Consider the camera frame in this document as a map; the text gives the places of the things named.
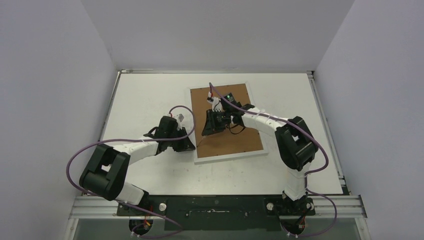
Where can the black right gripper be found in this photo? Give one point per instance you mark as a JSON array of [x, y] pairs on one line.
[[214, 122]]

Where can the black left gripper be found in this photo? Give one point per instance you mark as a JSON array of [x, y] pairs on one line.
[[186, 145]]

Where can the white picture frame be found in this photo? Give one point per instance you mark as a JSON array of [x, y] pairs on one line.
[[222, 146]]

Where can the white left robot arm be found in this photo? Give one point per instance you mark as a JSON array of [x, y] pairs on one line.
[[106, 171]]

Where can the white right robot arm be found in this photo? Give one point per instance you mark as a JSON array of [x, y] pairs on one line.
[[292, 136]]

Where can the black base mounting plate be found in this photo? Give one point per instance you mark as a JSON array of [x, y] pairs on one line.
[[221, 212]]

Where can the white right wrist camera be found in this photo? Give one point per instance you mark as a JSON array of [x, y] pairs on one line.
[[215, 102]]

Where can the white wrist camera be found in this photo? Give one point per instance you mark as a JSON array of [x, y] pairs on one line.
[[179, 118], [215, 102]]

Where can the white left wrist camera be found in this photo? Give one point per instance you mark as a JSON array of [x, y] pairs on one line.
[[179, 118]]

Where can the aluminium table front rail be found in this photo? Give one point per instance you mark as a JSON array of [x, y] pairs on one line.
[[348, 206]]

